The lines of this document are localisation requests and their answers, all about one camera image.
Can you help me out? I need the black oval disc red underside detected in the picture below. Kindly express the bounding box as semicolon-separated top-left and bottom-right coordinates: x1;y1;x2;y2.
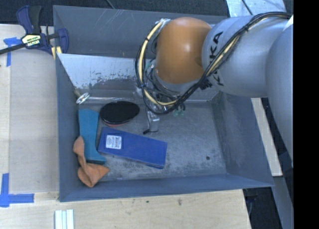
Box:
99;100;141;127

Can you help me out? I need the blue flat box white label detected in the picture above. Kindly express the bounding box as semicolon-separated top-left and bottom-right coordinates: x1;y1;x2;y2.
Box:
97;126;168;170

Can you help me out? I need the clear glass thing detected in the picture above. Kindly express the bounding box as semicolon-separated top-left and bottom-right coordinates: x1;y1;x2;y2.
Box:
75;92;90;105

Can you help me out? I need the teal flat block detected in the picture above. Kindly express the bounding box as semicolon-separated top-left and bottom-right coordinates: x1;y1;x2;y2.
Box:
78;108;107;165

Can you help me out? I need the orange cloth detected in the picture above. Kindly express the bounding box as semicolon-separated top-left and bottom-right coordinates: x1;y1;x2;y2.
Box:
72;135;110;188

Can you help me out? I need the grey metal bin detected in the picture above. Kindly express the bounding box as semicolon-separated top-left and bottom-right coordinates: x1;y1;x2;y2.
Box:
52;4;275;203

